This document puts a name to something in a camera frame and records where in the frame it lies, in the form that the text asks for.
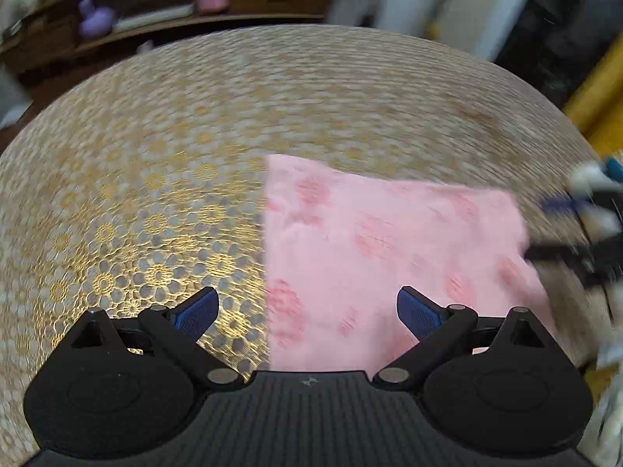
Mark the pink printed shirt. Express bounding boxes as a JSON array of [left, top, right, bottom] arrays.
[[263, 154, 558, 373]]

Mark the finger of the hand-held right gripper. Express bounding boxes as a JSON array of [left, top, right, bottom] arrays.
[[524, 246, 602, 285], [541, 193, 592, 215]]

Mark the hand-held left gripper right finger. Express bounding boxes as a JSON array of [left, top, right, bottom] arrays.
[[371, 286, 553, 392]]

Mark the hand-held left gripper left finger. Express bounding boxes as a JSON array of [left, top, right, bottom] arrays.
[[70, 286, 244, 392]]

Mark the gold lace tablecloth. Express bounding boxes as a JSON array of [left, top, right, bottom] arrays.
[[0, 22, 599, 453]]

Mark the white cylinder tower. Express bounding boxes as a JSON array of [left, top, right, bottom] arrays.
[[377, 0, 492, 56]]

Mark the purple kettlebell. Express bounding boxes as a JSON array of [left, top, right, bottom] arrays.
[[78, 0, 116, 39]]

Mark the stack of folded clothes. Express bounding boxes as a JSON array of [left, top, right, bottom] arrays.
[[569, 153, 623, 370]]

